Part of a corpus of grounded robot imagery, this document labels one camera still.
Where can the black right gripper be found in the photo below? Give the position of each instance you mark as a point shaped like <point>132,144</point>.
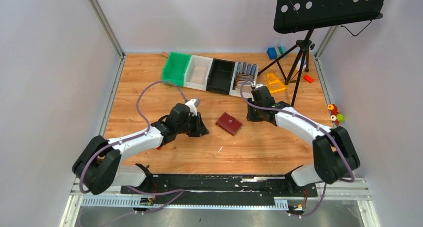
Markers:
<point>250,117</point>

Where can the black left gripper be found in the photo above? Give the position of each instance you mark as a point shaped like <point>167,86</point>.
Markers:
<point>200,129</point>

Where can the red leather card holder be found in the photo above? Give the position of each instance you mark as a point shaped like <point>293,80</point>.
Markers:
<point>228,123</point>

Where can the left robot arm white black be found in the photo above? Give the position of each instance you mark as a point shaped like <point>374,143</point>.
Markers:
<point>99,165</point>

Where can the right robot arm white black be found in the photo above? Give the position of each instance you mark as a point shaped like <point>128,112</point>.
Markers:
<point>334,155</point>

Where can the yellow triangular toy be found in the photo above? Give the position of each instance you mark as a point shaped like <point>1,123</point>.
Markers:
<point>274,84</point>

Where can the white bin with tools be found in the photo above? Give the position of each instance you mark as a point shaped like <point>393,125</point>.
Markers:
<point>244,76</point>

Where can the black plastic bin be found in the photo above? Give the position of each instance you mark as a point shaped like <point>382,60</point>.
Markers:
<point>220,76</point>

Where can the white plastic bin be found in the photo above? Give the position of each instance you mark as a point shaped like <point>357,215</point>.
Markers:
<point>197,72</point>

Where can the blue green block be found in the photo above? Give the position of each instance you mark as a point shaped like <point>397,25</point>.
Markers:
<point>275,52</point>

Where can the small red block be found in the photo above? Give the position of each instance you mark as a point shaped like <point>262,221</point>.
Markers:
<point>308,78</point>

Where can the green plastic bin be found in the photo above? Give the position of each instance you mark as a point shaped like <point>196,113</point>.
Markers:
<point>175,67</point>

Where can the colourful toy car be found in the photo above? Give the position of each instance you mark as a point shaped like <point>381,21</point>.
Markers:
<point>336,116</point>

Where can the black music stand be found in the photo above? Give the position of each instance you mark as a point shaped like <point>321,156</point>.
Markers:
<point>292,16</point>

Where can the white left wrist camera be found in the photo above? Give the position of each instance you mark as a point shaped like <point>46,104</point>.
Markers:
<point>193,104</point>

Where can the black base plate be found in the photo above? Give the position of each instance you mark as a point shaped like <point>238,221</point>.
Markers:
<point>276,185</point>

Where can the aluminium frame rail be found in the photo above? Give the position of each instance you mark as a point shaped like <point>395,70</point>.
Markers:
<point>356,191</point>

